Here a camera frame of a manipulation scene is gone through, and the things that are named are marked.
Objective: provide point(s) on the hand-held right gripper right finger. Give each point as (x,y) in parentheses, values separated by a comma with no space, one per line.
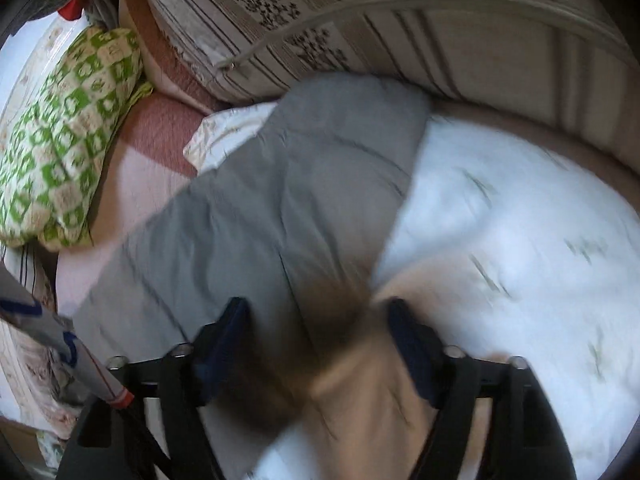
(410,345)

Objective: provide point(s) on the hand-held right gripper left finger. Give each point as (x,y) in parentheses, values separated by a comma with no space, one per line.
(226,332)

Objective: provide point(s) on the grey quilted jacket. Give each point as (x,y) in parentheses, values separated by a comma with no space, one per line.
(280,200)

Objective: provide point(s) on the white patterned blanket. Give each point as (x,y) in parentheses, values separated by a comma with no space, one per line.
(500,210)

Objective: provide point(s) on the pink quilted mattress pad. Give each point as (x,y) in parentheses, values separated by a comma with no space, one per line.
(150,160)

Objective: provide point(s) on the beige floral bedsheet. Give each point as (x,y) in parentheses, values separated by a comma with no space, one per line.
(30,370)

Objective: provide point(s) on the green checked pillow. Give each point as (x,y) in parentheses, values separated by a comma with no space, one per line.
(60,150)

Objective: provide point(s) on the beige striped floral cushion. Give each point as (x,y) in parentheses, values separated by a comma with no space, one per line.
(450,50)

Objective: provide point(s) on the red cloth item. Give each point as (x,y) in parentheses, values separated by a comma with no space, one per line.
(70,10)

